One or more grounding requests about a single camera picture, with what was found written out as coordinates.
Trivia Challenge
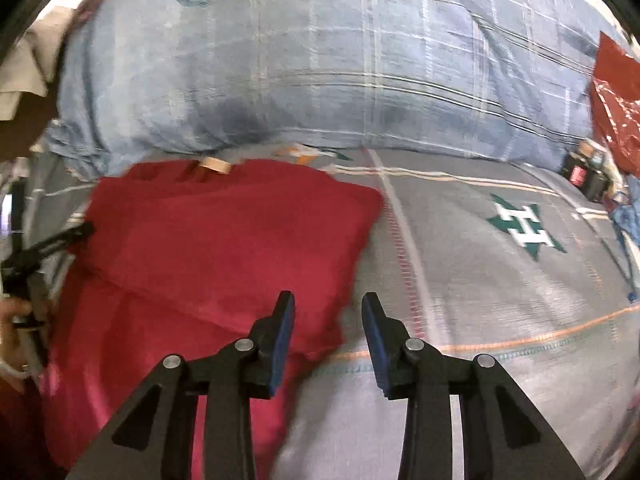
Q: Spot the red garment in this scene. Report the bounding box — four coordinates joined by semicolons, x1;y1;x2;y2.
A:
41;158;385;480

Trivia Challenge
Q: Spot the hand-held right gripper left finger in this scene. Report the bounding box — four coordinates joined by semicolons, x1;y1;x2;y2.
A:
66;290;296;480

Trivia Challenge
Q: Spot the grey bed sheet with emblems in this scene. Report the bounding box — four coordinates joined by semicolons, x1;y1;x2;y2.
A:
30;142;640;480

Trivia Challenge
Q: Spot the blue patterned cloth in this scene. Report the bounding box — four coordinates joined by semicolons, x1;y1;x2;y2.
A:
607;195;640;251

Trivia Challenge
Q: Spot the person's left hand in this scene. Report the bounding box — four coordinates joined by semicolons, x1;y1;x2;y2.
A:
0;298;32;393

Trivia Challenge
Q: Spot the blue plaid duvet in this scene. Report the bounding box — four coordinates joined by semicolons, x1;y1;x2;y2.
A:
44;0;621;181

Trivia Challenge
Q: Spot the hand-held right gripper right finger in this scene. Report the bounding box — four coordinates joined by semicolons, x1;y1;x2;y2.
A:
361;291;587;480

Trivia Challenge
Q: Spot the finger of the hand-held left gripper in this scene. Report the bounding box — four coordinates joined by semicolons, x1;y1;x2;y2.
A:
1;221;96;272

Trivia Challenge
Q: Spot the red plastic bag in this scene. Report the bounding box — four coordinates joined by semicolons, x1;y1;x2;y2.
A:
586;31;640;178

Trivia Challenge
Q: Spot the beige cloth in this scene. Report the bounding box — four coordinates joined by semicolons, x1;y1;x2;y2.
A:
0;6;76;97

